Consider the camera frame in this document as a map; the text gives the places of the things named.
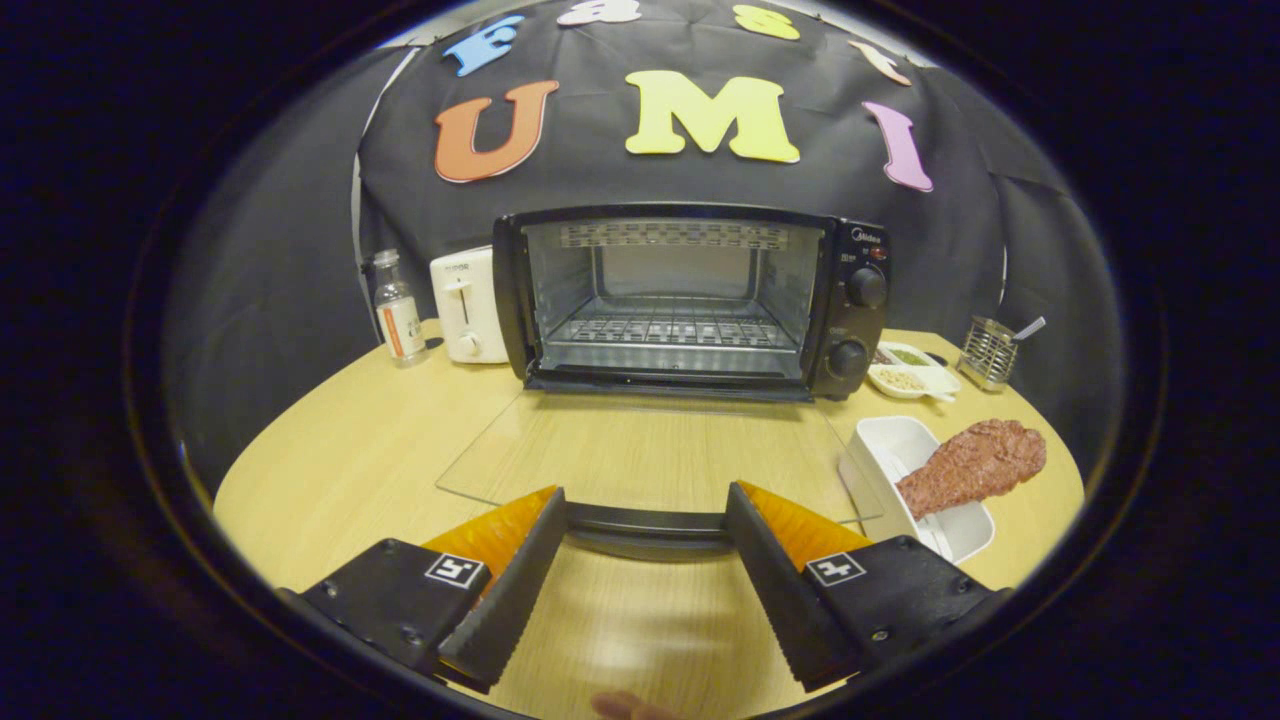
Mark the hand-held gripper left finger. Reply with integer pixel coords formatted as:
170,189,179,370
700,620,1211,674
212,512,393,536
280,487,567,696

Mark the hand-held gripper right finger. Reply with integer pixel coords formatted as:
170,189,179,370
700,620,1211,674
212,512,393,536
725,482,1011,693

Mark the brown meat piece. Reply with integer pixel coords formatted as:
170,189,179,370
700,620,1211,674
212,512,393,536
895,418,1048,519

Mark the black toaster oven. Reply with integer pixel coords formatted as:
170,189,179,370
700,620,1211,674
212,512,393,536
435,203,891,561

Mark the white pop-up toaster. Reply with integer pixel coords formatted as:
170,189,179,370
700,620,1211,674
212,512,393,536
430,245,511,365

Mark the white rectangular tray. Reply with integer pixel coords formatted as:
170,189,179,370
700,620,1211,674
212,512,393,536
848,415,996,566

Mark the white divided dish with beans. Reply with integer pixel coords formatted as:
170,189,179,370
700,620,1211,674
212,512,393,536
868,342,963,403

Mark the clear glass bottle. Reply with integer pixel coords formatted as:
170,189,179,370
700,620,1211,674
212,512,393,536
372,249,429,368

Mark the wire mesh utensil holder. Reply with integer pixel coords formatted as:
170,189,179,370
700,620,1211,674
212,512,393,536
957,316,1019,391

